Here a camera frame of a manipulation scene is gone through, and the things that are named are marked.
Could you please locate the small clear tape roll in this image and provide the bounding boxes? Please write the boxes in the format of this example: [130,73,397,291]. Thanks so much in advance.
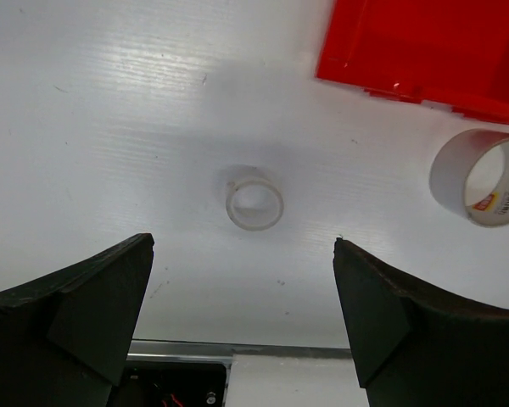
[215,164,285,231]

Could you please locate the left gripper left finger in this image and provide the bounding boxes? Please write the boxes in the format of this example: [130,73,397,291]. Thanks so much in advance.
[0,233,154,406]

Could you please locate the red four-compartment bin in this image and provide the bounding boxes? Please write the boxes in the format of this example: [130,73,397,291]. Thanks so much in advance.
[316,0,509,125]

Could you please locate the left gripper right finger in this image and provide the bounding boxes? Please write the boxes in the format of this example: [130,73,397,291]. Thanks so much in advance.
[333,239,509,406]

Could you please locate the large grey tape roll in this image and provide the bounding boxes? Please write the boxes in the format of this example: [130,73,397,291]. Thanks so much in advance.
[429,129,509,227]

